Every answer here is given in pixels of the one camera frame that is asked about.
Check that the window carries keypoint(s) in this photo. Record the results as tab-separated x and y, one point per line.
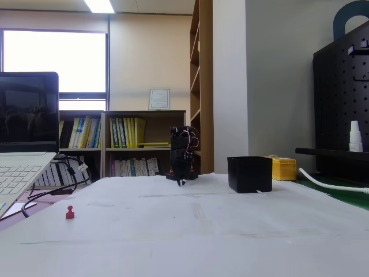
54	60

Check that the tall brown bookshelf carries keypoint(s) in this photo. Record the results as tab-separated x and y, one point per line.
205	86

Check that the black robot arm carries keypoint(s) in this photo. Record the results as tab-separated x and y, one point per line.
183	138

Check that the thick upright yellow book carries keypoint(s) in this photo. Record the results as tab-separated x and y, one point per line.
140	132

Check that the framed certificate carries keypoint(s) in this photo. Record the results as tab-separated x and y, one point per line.
159	99

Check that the white paper card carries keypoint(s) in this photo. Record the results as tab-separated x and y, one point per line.
17	210

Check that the ceiling light panel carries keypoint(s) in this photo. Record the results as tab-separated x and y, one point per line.
99	5

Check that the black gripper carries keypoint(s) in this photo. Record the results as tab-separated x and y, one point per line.
180	164

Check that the white paper table cover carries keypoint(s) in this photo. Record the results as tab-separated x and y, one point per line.
187	231

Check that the teal arch-shaped object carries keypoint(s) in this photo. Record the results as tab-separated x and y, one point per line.
341	17

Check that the green desk mat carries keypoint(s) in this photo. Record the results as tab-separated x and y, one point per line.
346	199

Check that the red plastic pawn piece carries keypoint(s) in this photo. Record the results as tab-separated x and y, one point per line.
69	213

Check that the flat-lying yellow book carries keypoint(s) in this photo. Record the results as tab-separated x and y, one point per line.
154	144

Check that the black square cup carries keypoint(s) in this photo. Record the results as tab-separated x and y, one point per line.
249	174

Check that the low brown bookshelf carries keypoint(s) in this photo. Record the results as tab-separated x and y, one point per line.
80	150
144	114

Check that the white laptop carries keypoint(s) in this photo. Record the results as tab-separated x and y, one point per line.
29	115

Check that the white dropper bottle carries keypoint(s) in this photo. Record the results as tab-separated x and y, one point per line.
356	138

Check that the black pegboard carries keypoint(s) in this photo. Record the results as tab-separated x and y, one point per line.
340	101

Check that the yellow cardboard box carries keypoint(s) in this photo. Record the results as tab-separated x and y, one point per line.
284	170

